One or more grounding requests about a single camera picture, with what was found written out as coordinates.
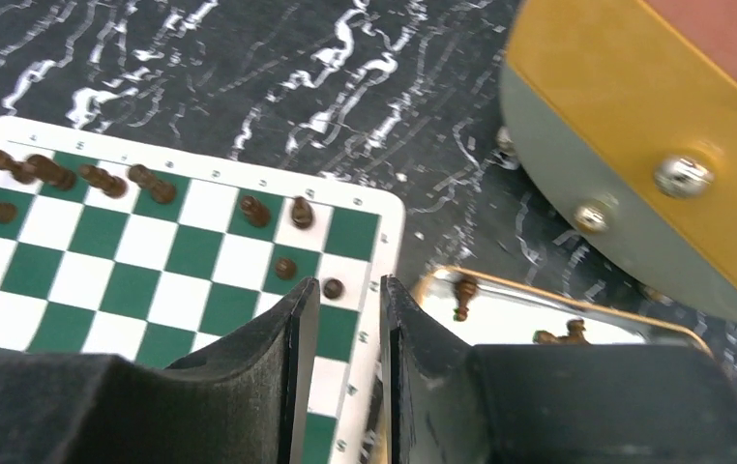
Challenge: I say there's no green white chess board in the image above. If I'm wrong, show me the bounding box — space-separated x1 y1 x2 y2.
0 116 405 463

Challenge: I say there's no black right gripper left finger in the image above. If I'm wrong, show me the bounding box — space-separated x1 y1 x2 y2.
0 277 320 463

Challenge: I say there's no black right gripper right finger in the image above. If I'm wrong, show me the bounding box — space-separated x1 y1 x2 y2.
381 276 737 463

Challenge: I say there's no pile of brown chess pieces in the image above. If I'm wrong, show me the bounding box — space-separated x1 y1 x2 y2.
454 276 589 345

